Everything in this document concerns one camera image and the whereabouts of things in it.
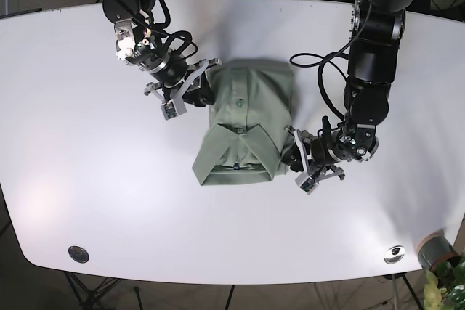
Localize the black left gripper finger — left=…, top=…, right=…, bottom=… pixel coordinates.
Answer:
left=298, top=165, right=345, bottom=195
left=285, top=126, right=320, bottom=173

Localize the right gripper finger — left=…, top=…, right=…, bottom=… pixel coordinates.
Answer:
left=144, top=82, right=187, bottom=121
left=182, top=58, right=222, bottom=106

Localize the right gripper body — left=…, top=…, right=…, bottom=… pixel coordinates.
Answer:
left=114, top=23, right=196, bottom=93

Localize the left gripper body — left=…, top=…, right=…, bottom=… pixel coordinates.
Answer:
left=320, top=118, right=379, bottom=168

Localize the green polo shirt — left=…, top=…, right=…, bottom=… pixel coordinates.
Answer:
left=192, top=60, right=295, bottom=186

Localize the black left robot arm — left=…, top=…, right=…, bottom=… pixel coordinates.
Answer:
left=284, top=0, right=413, bottom=193

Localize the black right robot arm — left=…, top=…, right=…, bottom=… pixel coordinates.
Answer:
left=101, top=0, right=221, bottom=120

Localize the right silver table grommet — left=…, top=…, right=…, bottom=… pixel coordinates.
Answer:
left=384, top=245, right=405, bottom=264

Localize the silver table grommet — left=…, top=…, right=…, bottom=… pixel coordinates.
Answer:
left=384, top=245, right=405, bottom=264
left=68, top=245, right=89, bottom=264

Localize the grey plant pot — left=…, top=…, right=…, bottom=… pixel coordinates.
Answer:
left=416, top=231, right=460, bottom=271

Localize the green potted plant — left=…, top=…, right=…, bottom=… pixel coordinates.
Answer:
left=424, top=254, right=464, bottom=310

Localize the left silver table grommet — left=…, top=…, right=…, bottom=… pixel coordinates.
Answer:
left=68, top=245, right=89, bottom=264

